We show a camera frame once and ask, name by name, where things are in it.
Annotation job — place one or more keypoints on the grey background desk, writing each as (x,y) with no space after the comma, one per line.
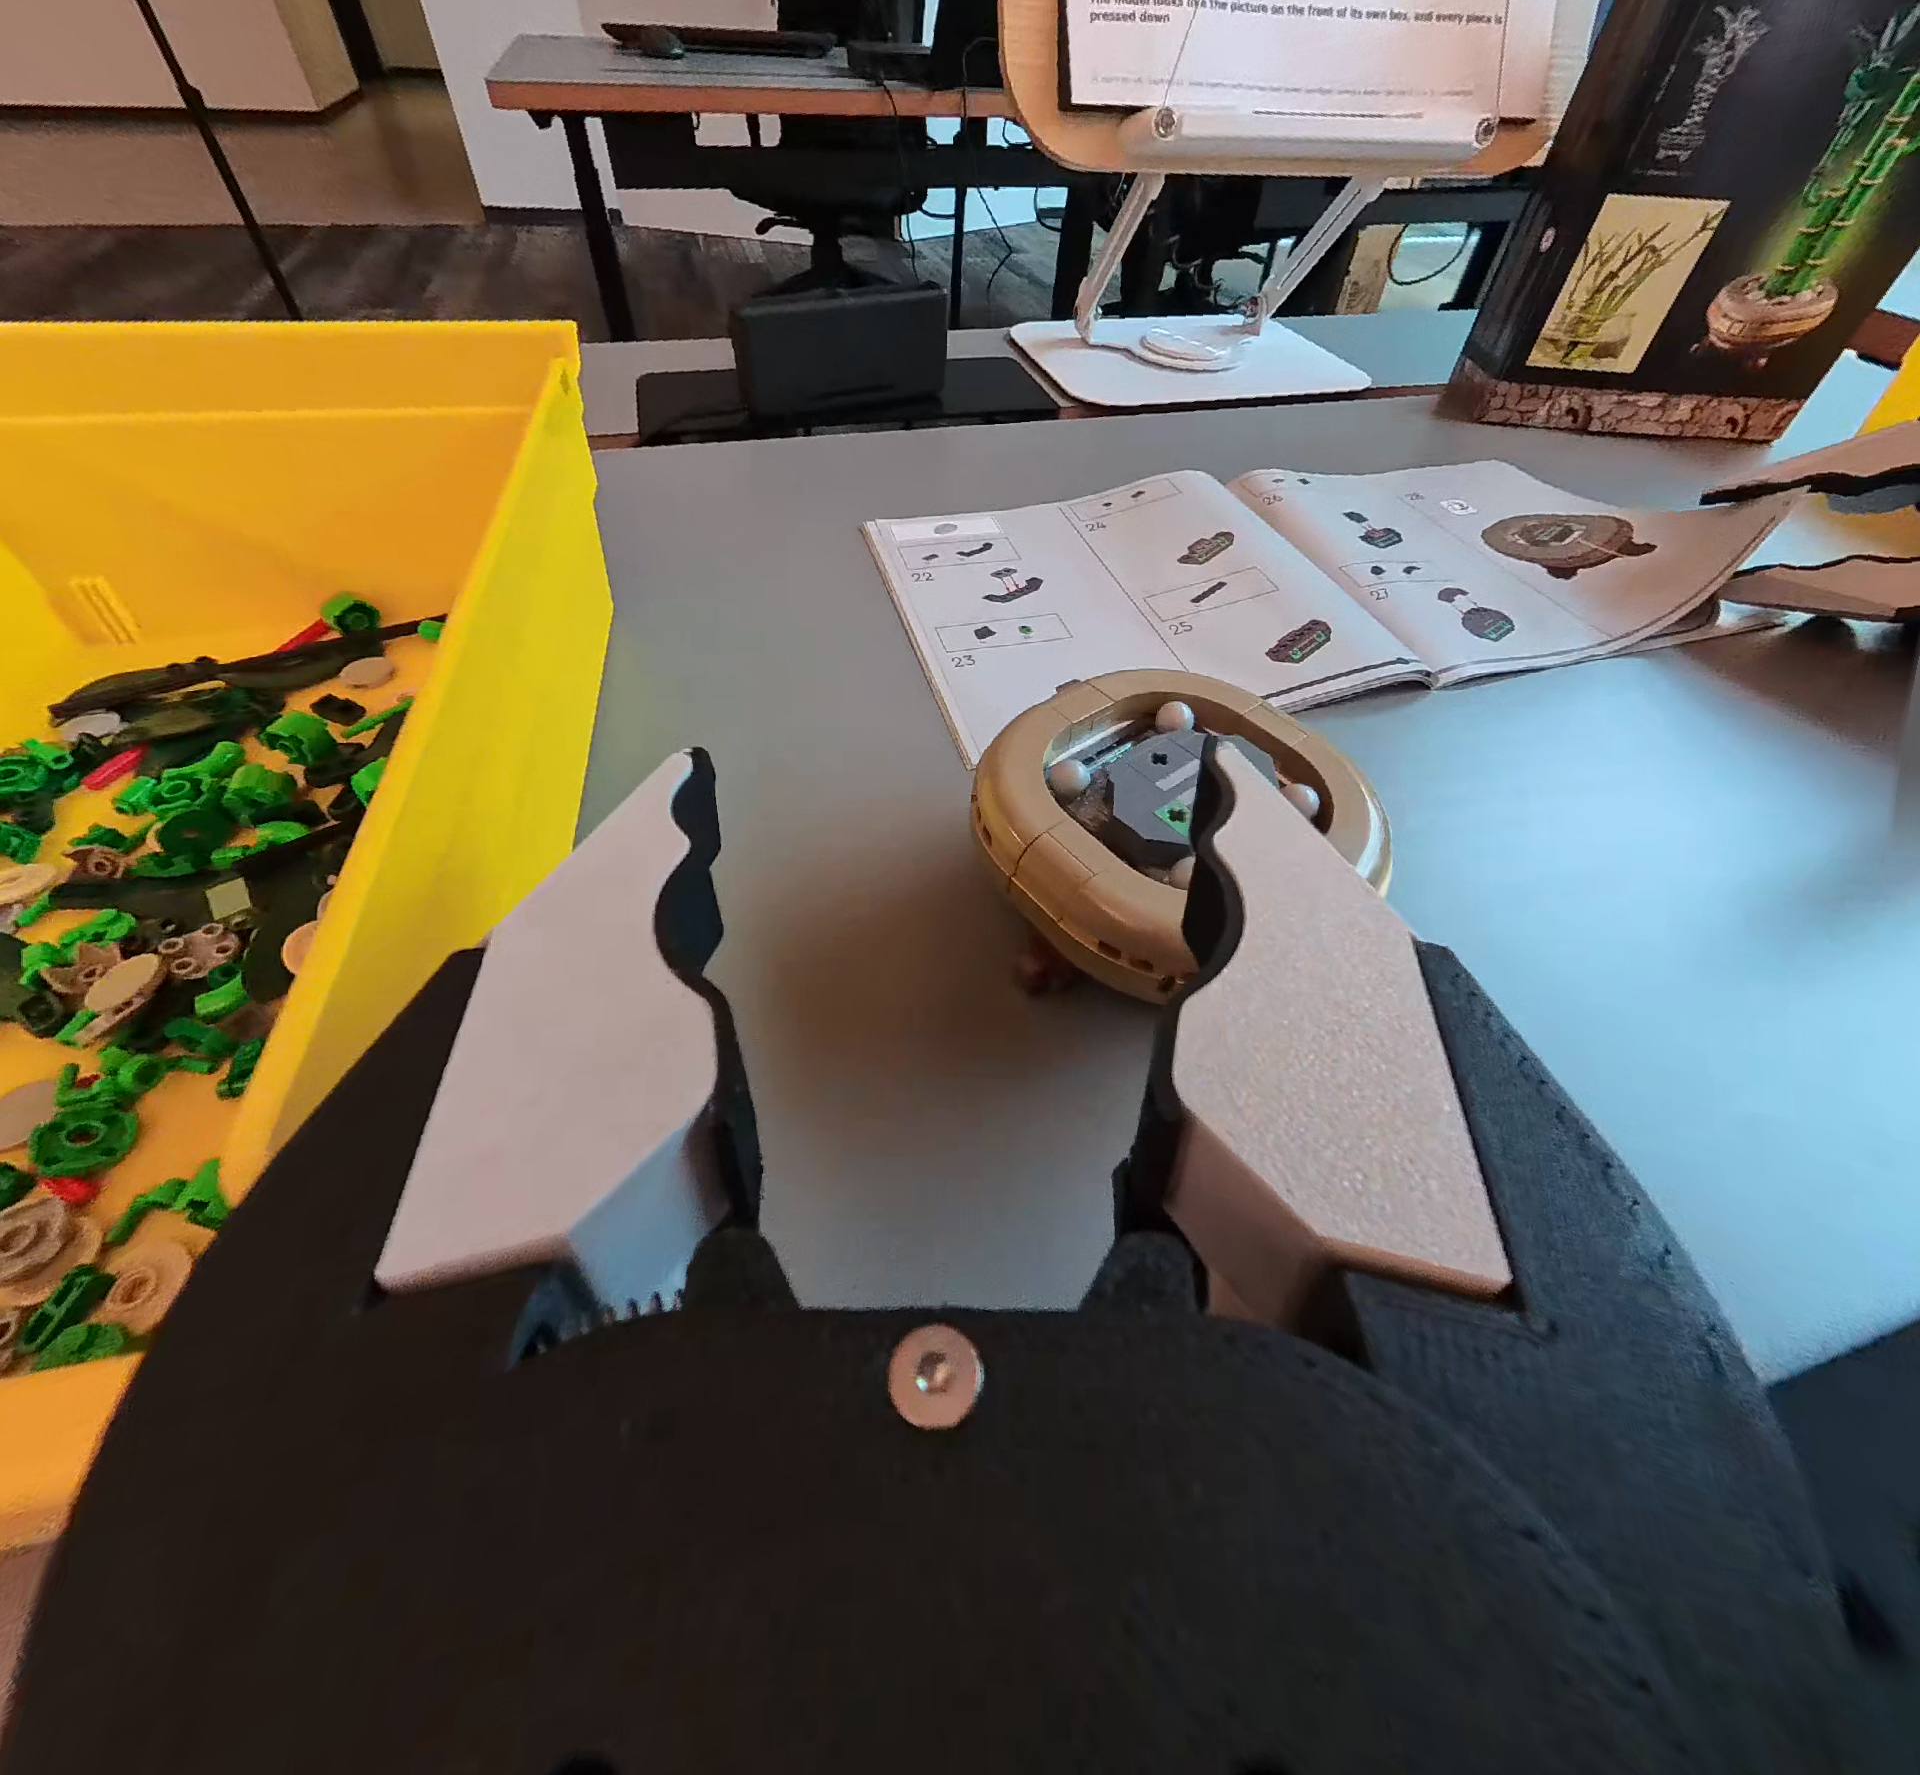
(600,73)

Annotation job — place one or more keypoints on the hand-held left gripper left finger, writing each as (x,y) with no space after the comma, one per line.
(570,1057)

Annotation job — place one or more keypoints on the tan round brick pot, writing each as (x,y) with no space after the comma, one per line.
(1050,891)

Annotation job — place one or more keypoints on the black bamboo set box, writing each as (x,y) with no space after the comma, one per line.
(1695,81)

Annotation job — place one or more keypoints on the white document stand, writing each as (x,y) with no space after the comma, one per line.
(1184,351)

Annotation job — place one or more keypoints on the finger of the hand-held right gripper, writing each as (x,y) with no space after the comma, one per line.
(1861,471)
(1844,591)

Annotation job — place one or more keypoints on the instruction booklet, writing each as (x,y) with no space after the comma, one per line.
(1125,591)

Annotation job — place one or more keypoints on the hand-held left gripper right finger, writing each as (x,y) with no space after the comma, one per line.
(1335,1057)

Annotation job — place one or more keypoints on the dark box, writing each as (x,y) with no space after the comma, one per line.
(841,351)

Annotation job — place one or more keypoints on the pile of green brick pieces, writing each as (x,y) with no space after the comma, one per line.
(165,817)

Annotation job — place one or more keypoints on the black keyboard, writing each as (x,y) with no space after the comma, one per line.
(735,39)

